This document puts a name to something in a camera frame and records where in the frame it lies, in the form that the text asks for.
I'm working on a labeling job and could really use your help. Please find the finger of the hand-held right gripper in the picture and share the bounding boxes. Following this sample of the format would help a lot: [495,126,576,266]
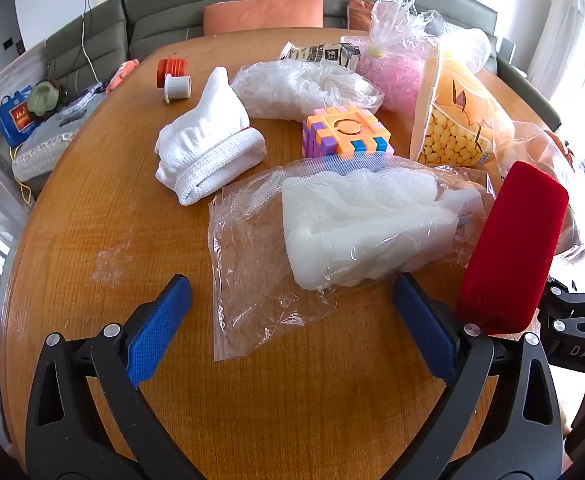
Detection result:
[543,276,585,333]

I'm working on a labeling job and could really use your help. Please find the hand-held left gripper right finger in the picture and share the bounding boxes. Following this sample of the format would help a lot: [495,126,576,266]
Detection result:
[387,272,566,480]

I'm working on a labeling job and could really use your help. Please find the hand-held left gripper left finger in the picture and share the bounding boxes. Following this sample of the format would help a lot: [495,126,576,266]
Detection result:
[25,274,208,480]

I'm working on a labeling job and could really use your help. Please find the red velvet case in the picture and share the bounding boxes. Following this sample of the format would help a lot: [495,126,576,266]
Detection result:
[457,160,570,336]

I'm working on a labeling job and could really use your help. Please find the clear zip bag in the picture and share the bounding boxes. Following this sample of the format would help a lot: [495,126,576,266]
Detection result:
[207,152,496,362]

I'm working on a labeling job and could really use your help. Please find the white foam sheet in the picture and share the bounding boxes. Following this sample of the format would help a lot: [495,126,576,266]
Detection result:
[280,170,486,291]

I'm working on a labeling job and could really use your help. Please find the yellow printed snack bag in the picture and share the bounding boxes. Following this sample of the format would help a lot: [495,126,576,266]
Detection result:
[409,42,516,168]

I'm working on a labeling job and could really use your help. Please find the colourful puzzle cube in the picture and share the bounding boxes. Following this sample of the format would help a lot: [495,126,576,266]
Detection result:
[301,106,395,158]

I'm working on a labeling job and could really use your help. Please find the white spool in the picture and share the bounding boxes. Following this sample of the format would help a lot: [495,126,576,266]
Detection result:
[164,74,193,104]

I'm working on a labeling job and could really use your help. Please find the pink bubble wrap bag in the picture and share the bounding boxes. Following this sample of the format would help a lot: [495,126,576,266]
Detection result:
[341,35,436,116]

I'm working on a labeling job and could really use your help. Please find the orange ribbed plastic cap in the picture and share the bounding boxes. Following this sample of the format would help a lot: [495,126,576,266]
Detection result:
[156,57,189,86]

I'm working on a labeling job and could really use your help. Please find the white plastic bag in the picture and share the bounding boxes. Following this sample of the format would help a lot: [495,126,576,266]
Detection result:
[230,60,386,122]

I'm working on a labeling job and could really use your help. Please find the black and white wrapper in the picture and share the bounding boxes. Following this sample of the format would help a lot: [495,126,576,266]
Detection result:
[278,41,363,68]

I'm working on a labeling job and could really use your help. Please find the clear knotted plastic bag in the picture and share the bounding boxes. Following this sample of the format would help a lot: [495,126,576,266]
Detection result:
[367,0,491,75]

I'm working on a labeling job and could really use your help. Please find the grey patterned blanket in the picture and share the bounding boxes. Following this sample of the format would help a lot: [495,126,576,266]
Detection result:
[11,77,118,181]

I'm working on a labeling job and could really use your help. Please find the white curtain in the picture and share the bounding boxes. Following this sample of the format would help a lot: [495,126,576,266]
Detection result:
[525,0,585,106]

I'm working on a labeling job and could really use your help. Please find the clear plastic packets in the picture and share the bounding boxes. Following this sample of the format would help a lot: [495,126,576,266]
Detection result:
[60,87,104,111]

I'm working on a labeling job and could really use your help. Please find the blue shopping bag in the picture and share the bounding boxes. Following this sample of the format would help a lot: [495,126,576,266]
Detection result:
[0,89,40,148]

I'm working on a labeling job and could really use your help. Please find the green hat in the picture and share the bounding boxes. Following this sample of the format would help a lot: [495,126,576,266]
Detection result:
[26,80,63,121]

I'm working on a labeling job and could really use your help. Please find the pink plush toy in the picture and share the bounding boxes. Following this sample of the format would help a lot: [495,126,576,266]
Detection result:
[105,59,140,95]

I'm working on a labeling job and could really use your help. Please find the green sofa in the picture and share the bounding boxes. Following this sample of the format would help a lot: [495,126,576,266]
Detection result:
[0,0,563,196]

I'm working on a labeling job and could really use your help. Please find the small orange cushion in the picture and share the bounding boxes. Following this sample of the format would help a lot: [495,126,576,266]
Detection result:
[347,0,376,31]

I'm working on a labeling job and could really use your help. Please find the large orange cushion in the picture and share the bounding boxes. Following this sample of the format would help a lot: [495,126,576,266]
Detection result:
[203,0,324,36]

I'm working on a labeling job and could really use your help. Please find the yellow cable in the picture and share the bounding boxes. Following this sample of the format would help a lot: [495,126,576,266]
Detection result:
[6,145,33,206]

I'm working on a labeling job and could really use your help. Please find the white charging cable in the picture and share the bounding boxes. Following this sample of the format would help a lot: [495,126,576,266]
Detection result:
[80,0,104,83]

